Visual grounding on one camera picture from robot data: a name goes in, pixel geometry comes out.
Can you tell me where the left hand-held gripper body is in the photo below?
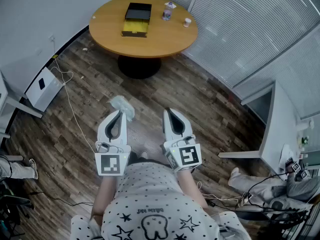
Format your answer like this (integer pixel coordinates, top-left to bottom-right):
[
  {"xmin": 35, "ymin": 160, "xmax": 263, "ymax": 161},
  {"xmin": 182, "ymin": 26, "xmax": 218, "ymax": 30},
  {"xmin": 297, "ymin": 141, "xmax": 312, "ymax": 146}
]
[{"xmin": 94, "ymin": 140, "xmax": 132, "ymax": 177}]

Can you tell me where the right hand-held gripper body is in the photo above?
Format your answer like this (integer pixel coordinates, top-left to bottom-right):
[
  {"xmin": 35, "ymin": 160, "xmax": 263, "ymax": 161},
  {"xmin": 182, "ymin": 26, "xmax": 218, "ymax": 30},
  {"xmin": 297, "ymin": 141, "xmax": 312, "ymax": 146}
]
[{"xmin": 160, "ymin": 134, "xmax": 203, "ymax": 172}]

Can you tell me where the black box with yellow tray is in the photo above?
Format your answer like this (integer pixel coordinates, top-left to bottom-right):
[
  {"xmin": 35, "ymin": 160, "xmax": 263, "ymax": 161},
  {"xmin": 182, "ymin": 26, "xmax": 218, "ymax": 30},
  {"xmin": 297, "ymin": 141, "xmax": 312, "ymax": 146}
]
[{"xmin": 121, "ymin": 2, "xmax": 153, "ymax": 39}]

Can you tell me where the person's right forearm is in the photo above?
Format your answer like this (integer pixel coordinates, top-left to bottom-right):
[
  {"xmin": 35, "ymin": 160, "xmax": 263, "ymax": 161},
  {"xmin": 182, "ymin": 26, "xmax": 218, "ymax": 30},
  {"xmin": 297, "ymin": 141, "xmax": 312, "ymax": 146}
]
[{"xmin": 176, "ymin": 169, "xmax": 209, "ymax": 210}]

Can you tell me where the person's left forearm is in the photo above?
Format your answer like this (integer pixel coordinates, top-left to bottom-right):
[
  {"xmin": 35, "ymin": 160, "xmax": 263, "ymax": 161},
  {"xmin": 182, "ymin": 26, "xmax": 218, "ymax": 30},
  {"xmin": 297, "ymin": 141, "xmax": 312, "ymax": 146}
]
[{"xmin": 91, "ymin": 175, "xmax": 119, "ymax": 217}]

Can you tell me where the white box appliance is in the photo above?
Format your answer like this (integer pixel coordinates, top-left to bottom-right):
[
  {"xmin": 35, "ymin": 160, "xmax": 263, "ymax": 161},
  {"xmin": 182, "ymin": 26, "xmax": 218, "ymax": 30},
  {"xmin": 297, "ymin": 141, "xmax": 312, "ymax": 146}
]
[{"xmin": 24, "ymin": 67, "xmax": 63, "ymax": 113}]

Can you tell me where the white dotted star-print shirt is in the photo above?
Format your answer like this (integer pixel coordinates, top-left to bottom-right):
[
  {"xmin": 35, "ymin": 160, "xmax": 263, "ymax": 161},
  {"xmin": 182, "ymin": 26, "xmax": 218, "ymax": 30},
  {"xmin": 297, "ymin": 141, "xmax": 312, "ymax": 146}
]
[{"xmin": 69, "ymin": 158, "xmax": 251, "ymax": 240}]

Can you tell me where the white desk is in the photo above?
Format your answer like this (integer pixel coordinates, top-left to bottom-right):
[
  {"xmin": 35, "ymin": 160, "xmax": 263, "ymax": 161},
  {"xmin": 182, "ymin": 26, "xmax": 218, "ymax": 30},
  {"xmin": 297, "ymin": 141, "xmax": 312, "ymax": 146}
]
[{"xmin": 217, "ymin": 80, "xmax": 320, "ymax": 175}]

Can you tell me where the black office chair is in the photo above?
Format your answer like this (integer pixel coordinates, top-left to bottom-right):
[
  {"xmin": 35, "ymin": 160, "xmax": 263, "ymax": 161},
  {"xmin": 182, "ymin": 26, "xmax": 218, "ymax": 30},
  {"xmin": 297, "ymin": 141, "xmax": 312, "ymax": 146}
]
[{"xmin": 0, "ymin": 178, "xmax": 34, "ymax": 240}]

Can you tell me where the clear plastic water bottle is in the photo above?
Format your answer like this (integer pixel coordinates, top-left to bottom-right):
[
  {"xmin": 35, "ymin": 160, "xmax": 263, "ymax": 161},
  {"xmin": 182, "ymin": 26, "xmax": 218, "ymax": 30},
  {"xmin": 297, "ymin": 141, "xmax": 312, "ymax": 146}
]
[{"xmin": 161, "ymin": 1, "xmax": 175, "ymax": 22}]

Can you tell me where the white power cable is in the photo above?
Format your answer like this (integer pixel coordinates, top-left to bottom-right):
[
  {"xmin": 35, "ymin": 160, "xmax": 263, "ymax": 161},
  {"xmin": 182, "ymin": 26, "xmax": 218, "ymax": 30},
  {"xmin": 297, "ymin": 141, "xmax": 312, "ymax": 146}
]
[{"xmin": 49, "ymin": 40, "xmax": 96, "ymax": 155}]

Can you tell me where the black table pedestal base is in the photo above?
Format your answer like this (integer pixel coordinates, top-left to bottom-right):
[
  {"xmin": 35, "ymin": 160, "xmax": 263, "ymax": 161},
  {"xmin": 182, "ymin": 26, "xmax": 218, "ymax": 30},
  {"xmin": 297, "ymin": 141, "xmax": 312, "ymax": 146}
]
[{"xmin": 117, "ymin": 54, "xmax": 162, "ymax": 80}]

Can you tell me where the white metal desk frame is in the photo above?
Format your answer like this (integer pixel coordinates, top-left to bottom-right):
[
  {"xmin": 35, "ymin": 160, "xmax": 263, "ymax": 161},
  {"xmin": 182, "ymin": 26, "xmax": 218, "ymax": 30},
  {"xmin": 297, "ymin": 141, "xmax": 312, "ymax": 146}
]
[{"xmin": 0, "ymin": 71, "xmax": 43, "ymax": 140}]

